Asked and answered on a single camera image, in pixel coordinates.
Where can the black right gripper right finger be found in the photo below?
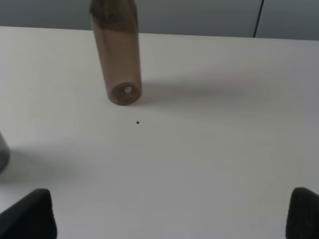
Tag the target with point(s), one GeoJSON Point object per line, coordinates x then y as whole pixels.
{"type": "Point", "coordinates": [303, 215]}

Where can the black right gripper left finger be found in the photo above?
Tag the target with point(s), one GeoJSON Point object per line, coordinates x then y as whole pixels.
{"type": "Point", "coordinates": [31, 217]}

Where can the brown translucent plastic bottle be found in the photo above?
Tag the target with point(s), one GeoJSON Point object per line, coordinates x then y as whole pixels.
{"type": "Point", "coordinates": [116, 32]}

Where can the grey translucent plastic cup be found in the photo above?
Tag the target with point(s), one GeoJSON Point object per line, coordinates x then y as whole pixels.
{"type": "Point", "coordinates": [4, 154]}

